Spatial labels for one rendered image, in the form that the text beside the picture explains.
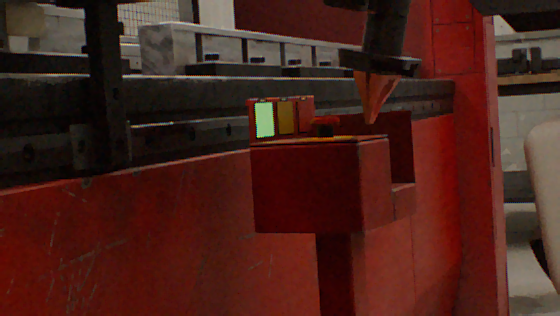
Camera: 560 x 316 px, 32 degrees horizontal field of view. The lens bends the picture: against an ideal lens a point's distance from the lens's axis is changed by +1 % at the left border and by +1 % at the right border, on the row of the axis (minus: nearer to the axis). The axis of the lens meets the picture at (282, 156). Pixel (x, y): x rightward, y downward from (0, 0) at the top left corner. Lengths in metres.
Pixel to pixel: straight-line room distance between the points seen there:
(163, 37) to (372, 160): 0.44
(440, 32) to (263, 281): 1.78
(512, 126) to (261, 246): 6.91
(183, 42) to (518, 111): 6.88
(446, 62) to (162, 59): 1.73
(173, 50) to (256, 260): 0.35
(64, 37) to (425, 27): 2.03
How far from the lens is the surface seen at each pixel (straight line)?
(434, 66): 3.14
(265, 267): 1.51
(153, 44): 1.53
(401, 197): 1.34
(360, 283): 1.34
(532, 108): 8.30
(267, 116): 1.31
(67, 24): 1.26
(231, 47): 1.73
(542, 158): 0.77
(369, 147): 1.23
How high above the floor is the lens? 0.83
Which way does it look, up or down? 3 degrees down
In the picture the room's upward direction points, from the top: 4 degrees counter-clockwise
